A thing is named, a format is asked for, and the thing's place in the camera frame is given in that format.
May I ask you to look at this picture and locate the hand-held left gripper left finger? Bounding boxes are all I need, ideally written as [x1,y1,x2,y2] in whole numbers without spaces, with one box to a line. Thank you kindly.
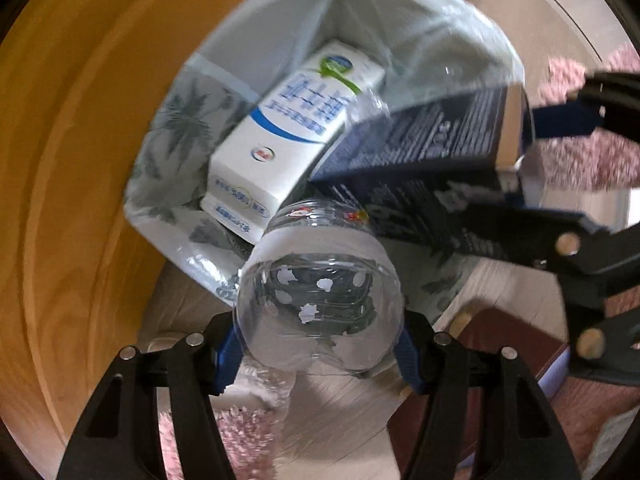
[57,311,242,480]

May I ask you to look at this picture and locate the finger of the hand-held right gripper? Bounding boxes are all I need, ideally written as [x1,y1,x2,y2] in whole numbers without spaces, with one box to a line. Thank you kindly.
[522,71,640,140]
[447,192,640,388]

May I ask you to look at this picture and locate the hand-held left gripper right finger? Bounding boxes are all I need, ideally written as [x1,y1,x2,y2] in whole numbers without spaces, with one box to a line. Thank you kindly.
[394,311,581,480]

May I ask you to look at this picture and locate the clear plastic bottle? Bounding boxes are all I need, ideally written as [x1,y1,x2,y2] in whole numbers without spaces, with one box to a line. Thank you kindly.
[235,200,406,376]

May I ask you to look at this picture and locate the dark blue cardboard box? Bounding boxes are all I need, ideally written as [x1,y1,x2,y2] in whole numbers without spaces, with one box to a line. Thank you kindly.
[309,85,531,261]

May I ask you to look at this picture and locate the white blue milk carton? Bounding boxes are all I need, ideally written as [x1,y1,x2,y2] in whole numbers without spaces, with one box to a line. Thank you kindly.
[200,42,386,246]

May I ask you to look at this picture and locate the leaf print lined trash bin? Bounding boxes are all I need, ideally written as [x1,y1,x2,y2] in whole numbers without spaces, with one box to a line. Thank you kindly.
[122,0,526,313]

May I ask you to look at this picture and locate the pink shaggy rug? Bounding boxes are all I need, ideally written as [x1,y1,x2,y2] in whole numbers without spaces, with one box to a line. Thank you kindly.
[539,42,640,192]
[157,364,302,480]

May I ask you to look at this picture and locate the wooden bed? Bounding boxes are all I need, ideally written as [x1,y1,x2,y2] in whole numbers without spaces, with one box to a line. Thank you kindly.
[0,0,311,466]

